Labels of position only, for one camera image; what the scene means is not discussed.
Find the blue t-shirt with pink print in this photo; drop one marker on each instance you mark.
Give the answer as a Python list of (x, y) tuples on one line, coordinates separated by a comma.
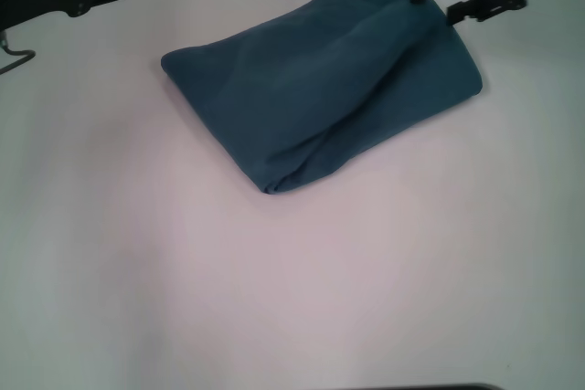
[(320, 88)]

